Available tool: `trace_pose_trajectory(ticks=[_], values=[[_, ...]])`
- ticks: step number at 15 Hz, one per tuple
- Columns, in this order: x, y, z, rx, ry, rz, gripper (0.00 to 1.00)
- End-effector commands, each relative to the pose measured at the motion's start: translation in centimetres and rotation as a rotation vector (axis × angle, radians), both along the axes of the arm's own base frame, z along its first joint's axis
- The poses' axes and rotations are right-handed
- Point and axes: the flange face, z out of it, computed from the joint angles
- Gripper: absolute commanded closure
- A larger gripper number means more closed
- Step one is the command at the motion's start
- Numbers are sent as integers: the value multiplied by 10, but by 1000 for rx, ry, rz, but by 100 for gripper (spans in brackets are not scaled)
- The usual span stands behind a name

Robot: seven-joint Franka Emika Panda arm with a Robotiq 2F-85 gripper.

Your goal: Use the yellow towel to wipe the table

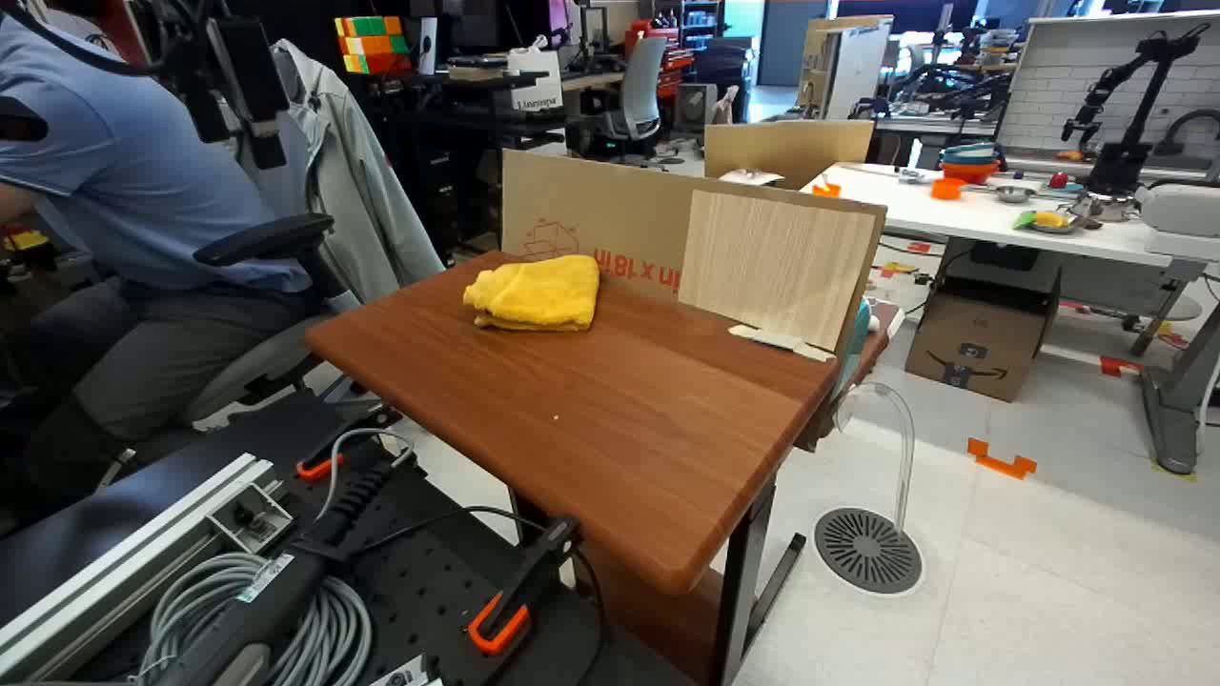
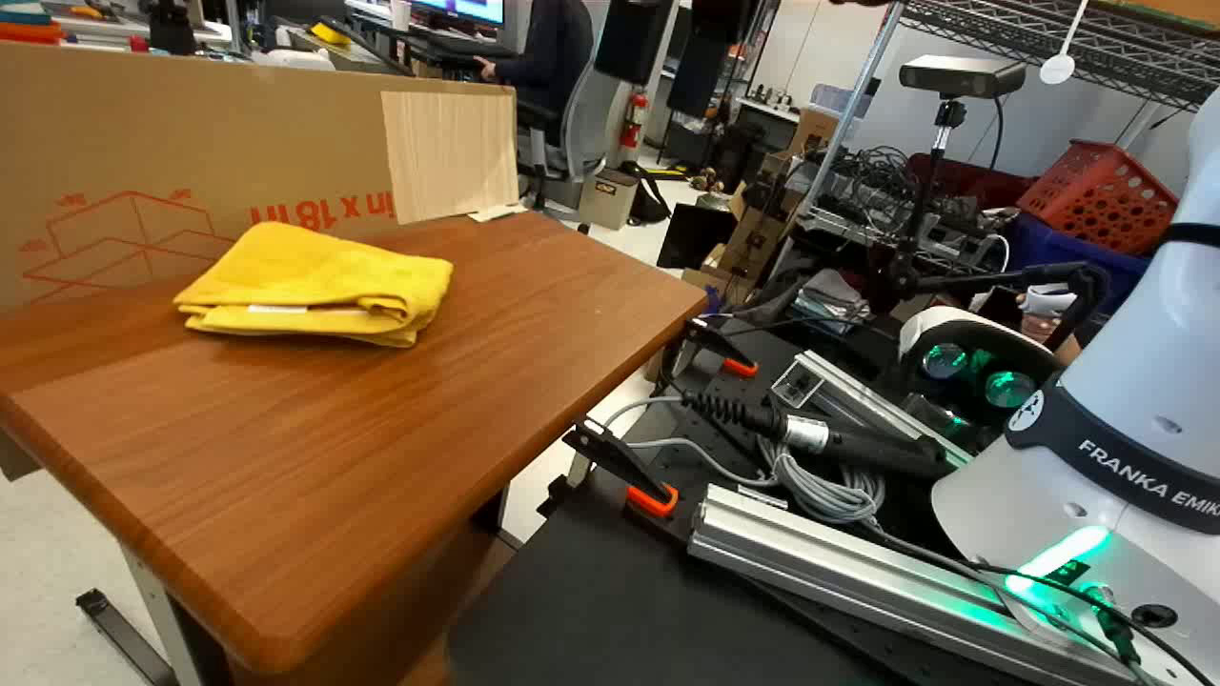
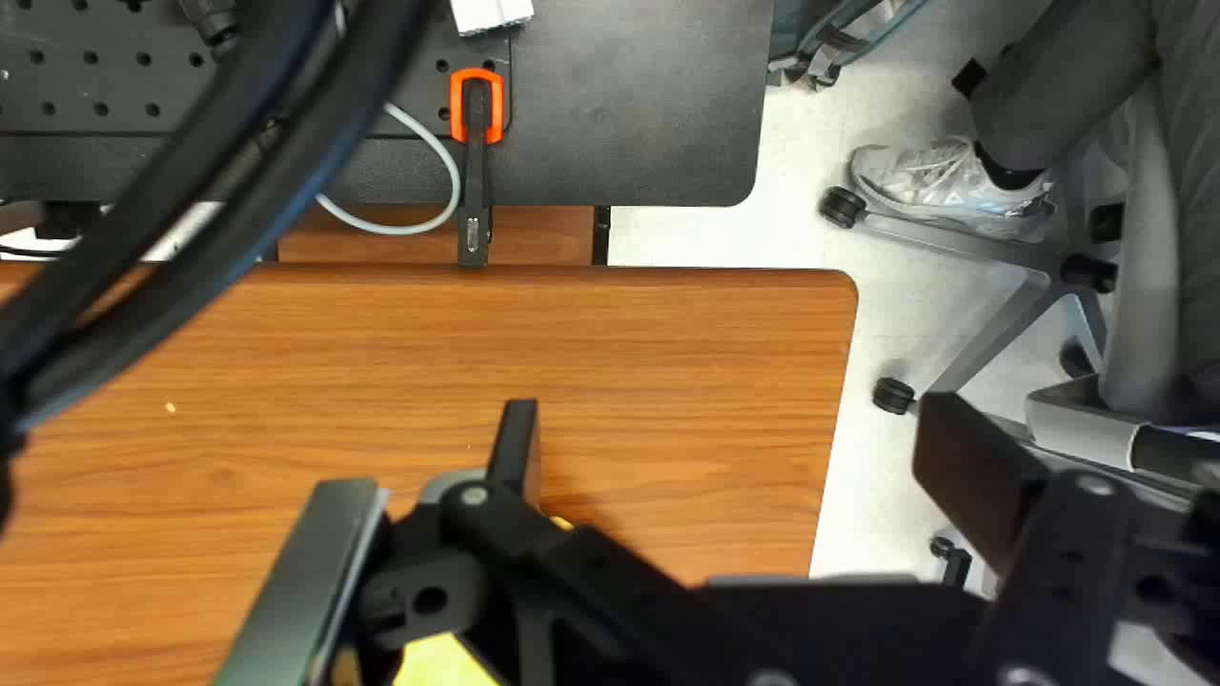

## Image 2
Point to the yellow towel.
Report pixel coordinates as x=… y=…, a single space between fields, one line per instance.
x=319 y=281

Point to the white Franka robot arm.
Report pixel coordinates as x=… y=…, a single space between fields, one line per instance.
x=1144 y=356

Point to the small cardboard box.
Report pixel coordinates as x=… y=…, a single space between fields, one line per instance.
x=609 y=199

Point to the short silver aluminium profile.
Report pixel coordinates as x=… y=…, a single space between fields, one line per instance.
x=852 y=392

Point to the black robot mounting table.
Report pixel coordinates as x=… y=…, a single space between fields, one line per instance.
x=595 y=612

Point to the person in dark clothes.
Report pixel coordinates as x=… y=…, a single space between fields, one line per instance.
x=554 y=44

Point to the computer monitor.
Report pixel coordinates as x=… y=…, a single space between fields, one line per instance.
x=469 y=11

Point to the white VR headset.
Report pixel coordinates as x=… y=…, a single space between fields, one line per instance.
x=976 y=363

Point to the blue plastic bin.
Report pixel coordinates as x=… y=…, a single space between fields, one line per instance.
x=1070 y=250

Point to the red plastic basket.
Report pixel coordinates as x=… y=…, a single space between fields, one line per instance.
x=1092 y=197

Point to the white round hanging lamp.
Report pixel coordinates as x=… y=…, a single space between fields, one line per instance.
x=1056 y=65

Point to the large brown cardboard box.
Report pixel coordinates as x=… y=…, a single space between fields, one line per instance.
x=128 y=128

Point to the silver aluminium extrusion rail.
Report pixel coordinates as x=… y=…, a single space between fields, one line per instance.
x=862 y=572

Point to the black camera on tripod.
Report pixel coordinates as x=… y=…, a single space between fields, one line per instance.
x=958 y=76

